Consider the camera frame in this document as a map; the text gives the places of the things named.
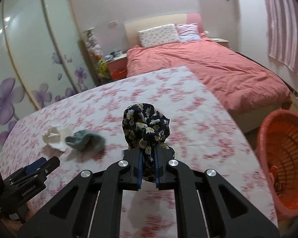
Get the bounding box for black floral scrunchie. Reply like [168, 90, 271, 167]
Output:
[122, 103, 175, 182]

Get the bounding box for crumpled white paper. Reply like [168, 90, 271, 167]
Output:
[42, 125, 74, 152]

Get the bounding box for grey green sock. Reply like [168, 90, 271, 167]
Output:
[65, 130, 105, 153]

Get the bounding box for floral pink white tablecloth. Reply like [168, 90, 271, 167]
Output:
[0, 65, 279, 238]

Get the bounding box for orange plastic basket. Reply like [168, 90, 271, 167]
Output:
[256, 109, 298, 221]

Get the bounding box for floral sliding wardrobe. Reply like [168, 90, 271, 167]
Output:
[0, 0, 96, 151]

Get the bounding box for pink bedside table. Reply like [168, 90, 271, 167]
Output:
[106, 53, 128, 81]

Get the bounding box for coral pink duvet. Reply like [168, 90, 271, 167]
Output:
[126, 36, 291, 115]

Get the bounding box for hanging plush toys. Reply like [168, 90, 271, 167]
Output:
[83, 28, 111, 80]

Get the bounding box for beige pink headboard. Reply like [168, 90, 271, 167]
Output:
[124, 13, 204, 48]

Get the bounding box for right bedside table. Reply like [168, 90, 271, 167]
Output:
[210, 38, 229, 48]

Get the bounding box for floral white pillow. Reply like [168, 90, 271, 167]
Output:
[138, 24, 180, 48]

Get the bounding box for pink striped pillow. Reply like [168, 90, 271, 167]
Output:
[175, 23, 201, 42]

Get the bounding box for pink striped curtain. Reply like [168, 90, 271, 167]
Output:
[264, 0, 298, 75]

